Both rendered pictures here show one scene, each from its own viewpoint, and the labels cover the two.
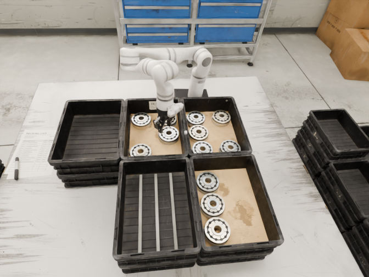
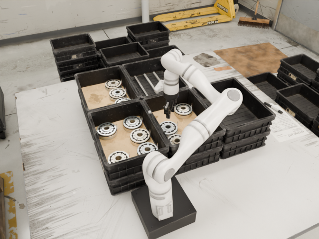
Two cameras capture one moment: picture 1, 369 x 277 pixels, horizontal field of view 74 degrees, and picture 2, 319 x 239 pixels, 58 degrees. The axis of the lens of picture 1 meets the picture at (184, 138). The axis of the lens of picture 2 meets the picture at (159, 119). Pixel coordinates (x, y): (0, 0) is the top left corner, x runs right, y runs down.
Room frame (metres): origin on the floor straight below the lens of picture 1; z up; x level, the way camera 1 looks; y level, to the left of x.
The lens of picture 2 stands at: (1.91, -0.20, 1.89)
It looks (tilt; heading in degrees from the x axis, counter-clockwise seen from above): 41 degrees down; 168
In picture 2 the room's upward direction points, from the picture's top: straight up
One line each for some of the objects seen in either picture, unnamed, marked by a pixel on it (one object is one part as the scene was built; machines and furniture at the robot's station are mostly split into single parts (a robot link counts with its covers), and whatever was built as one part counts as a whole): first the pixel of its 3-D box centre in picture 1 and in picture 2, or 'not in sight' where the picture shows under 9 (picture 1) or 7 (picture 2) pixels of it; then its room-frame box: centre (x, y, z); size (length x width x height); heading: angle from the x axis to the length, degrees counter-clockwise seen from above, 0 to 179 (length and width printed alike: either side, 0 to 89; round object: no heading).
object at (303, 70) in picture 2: not in sight; (301, 80); (-0.13, 1.67, 0.31); 0.40 x 0.30 x 0.34; 12
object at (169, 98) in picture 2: (165, 111); (170, 96); (0.80, 0.10, 1.04); 0.08 x 0.08 x 0.09
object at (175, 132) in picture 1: (168, 133); (167, 127); (0.83, 0.08, 0.86); 0.10 x 0.10 x 0.01
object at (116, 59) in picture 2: not in sight; (125, 72); (-0.56, 0.00, 0.37); 0.40 x 0.30 x 0.45; 102
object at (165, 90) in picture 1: (163, 81); (172, 66); (0.79, 0.11, 1.20); 0.09 x 0.07 x 0.15; 131
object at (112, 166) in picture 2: (213, 123); (126, 130); (0.87, -0.14, 0.92); 0.40 x 0.30 x 0.02; 10
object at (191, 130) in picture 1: (198, 132); (139, 135); (0.85, -0.07, 0.86); 0.10 x 0.10 x 0.01
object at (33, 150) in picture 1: (34, 151); (277, 121); (0.75, 0.80, 0.70); 0.33 x 0.23 x 0.01; 12
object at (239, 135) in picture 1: (212, 131); (126, 138); (0.87, -0.14, 0.87); 0.40 x 0.30 x 0.11; 10
